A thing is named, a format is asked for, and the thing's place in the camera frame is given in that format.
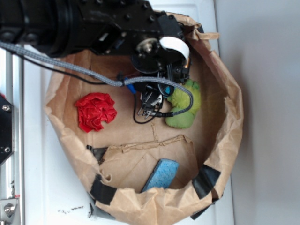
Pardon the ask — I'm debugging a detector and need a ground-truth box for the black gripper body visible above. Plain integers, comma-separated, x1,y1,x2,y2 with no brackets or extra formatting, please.
127,57,191,119

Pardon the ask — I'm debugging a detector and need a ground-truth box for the blue textured ball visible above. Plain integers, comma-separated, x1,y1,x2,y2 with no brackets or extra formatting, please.
164,86,174,98

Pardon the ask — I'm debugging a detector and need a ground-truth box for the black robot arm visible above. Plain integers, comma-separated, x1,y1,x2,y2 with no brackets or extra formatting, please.
0,0,193,117

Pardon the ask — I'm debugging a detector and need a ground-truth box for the green plush toy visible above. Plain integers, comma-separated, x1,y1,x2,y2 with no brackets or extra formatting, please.
165,79,201,129

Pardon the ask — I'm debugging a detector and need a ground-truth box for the crumpled red paper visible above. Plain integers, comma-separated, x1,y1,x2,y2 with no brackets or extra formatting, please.
75,92,117,133

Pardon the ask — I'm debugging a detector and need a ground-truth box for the blue sponge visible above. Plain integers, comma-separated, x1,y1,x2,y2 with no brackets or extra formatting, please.
142,159,179,192

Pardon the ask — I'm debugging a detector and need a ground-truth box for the brown paper bag bin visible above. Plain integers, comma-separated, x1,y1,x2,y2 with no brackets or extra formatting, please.
45,14,244,225

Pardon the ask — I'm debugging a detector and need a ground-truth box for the white tray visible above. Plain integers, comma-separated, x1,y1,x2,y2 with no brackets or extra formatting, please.
23,0,234,225

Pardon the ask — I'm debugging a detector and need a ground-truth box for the black mounting plate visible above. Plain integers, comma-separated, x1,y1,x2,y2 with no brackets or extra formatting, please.
0,94,13,166

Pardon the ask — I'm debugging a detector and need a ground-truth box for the grey braided cable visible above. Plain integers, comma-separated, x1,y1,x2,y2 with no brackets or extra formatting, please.
0,41,194,118

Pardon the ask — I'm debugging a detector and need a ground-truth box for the white ribbon cable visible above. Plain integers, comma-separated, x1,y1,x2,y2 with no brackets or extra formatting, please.
159,36,190,59

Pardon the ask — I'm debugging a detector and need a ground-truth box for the thin black wire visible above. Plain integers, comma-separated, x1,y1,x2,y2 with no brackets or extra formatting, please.
14,53,155,124

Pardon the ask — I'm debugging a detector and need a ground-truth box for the aluminium frame rail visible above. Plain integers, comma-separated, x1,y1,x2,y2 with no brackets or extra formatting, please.
0,49,24,225

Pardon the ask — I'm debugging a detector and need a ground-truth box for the silver metal bracket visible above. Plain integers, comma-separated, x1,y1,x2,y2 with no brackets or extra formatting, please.
0,198,21,225

